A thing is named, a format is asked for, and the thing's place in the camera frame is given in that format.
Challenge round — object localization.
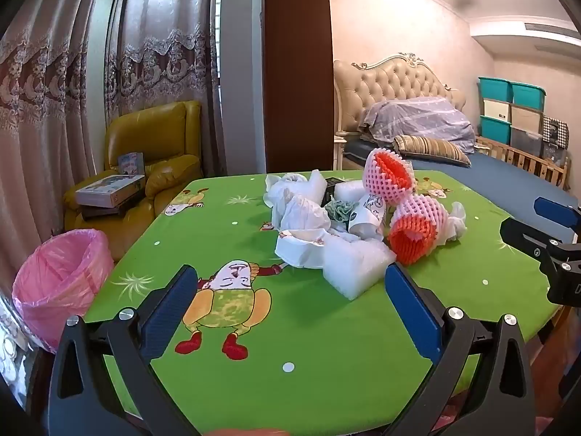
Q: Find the small white tissue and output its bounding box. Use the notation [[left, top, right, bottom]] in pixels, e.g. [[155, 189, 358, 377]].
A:
[[442, 201, 468, 242]]

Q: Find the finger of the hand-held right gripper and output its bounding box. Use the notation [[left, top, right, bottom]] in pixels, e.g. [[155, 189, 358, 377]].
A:
[[499, 217, 566, 262], [533, 197, 581, 233]]

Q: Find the small blue printed tin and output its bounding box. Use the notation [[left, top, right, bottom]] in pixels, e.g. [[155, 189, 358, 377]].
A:
[[117, 152, 146, 178]]

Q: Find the lavender quilt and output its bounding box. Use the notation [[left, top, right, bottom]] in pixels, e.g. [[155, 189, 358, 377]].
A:
[[358, 97, 476, 155]]

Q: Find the white flat game box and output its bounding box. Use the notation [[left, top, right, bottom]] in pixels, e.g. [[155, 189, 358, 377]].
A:
[[75, 174, 147, 207]]

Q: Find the crumpled white paper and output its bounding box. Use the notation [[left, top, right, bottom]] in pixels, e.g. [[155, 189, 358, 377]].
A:
[[279, 194, 333, 237], [275, 228, 340, 270]]

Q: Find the beige lace curtain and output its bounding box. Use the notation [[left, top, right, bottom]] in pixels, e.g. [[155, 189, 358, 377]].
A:
[[106, 0, 225, 178], [0, 0, 123, 282]]

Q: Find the black cardboard box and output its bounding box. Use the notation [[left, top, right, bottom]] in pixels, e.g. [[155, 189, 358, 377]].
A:
[[323, 177, 346, 204]]

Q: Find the bubbly white foam block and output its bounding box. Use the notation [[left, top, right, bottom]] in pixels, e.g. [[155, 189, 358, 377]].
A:
[[336, 181, 369, 205]]

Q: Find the brown wooden wardrobe panel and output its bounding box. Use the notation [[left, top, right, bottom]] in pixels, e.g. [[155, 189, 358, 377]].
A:
[[262, 0, 336, 175]]

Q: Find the black white checkered bag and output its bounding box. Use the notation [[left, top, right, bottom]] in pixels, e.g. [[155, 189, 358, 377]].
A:
[[542, 116, 570, 148]]

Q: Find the brown striped pillow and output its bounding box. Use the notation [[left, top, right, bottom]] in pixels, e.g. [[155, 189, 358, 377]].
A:
[[393, 135, 472, 166]]

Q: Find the crumpled white tissue bundle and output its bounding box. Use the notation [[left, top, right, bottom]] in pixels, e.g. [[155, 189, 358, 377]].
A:
[[264, 173, 315, 223]]

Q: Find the dark flat box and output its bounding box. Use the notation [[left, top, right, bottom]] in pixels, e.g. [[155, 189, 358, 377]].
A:
[[82, 200, 146, 221]]

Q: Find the yellow leather armchair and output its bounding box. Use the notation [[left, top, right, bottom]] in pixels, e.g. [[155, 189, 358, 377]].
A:
[[62, 100, 203, 262]]

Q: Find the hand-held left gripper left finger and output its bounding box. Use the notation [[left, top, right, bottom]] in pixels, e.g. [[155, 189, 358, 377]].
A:
[[43, 263, 200, 436]]

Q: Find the white printed paper cup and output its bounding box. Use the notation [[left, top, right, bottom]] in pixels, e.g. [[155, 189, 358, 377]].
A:
[[349, 193, 387, 238]]

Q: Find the ceiling air vent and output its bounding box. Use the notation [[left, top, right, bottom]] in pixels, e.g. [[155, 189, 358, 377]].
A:
[[524, 22, 581, 51]]

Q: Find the pink-lined trash bin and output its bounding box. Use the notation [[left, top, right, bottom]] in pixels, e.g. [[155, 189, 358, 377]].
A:
[[12, 229, 114, 352]]

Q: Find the beige tufted headboard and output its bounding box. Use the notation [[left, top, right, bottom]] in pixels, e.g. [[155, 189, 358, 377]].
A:
[[333, 52, 467, 171]]

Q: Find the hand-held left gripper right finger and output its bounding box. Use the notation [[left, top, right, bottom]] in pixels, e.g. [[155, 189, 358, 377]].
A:
[[383, 262, 539, 436]]

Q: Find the stack of plastic storage boxes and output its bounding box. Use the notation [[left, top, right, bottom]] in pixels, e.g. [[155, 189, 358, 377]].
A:
[[476, 76, 546, 159]]

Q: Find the wooden bed rail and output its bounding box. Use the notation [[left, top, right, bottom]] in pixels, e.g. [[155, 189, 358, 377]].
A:
[[476, 135, 570, 189]]

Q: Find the blue-sheeted bed mattress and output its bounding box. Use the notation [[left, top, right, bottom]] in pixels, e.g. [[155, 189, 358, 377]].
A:
[[340, 138, 581, 243]]

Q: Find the green cartoon printed tablecloth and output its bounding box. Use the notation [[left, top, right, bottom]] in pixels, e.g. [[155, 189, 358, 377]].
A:
[[84, 170, 564, 428]]

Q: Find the pink orange foam fruit net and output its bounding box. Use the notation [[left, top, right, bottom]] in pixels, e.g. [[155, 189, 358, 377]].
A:
[[362, 148, 416, 207], [388, 193, 448, 266]]

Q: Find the green white patterned cloth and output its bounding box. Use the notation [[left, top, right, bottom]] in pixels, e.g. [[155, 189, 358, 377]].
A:
[[324, 197, 355, 223]]

